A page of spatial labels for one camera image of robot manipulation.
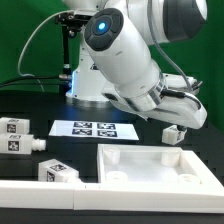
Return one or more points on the black camera stand pole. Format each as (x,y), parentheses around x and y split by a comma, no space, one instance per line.
(70,27)

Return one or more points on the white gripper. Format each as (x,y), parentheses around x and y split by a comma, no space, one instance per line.
(150,98)

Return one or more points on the white square tabletop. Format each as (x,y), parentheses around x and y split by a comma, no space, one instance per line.
(150,164)

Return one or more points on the white L-shaped obstacle fence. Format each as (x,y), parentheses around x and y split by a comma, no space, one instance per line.
(114,196)

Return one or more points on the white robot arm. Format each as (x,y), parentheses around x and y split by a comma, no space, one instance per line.
(117,36)

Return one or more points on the white fiducial tag sheet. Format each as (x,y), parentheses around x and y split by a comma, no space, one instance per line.
(93,129)

